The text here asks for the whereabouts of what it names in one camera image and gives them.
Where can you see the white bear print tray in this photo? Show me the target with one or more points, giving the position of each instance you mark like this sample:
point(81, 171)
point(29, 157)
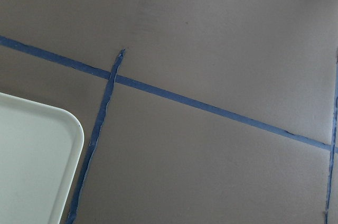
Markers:
point(40, 150)

